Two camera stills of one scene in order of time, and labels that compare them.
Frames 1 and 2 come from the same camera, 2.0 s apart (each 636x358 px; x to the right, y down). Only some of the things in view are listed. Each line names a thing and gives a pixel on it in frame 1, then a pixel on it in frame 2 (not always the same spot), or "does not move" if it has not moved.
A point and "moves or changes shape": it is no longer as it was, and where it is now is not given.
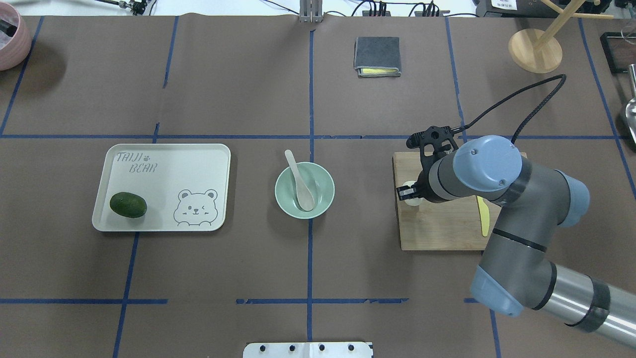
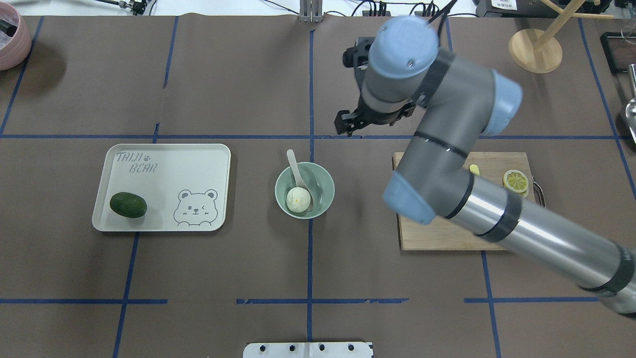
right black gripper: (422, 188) -> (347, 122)
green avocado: (128, 205) does not move
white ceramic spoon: (306, 199) does not move
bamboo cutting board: (455, 225) does not move
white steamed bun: (414, 202) moves or changes shape
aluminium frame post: (311, 11) does not move
